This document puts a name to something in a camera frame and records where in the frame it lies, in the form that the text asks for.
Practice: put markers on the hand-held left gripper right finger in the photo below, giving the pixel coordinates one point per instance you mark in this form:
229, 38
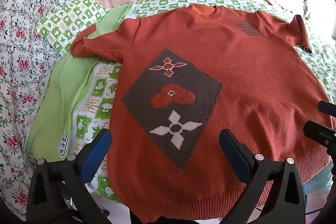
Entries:
235, 158

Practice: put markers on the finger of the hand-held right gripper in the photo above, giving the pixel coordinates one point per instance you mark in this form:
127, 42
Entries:
319, 132
327, 108

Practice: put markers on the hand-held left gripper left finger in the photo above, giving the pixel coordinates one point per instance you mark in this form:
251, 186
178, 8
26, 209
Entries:
96, 154

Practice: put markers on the orange knit sweater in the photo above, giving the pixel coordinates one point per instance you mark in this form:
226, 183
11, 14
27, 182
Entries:
249, 69

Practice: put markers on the green checked cartoon quilt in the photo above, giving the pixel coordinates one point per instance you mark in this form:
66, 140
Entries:
102, 87

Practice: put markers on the floral bed sheet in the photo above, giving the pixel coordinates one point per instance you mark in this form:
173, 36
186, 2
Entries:
21, 56

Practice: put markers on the green checked pillow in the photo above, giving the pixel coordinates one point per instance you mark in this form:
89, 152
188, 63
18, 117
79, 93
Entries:
68, 19

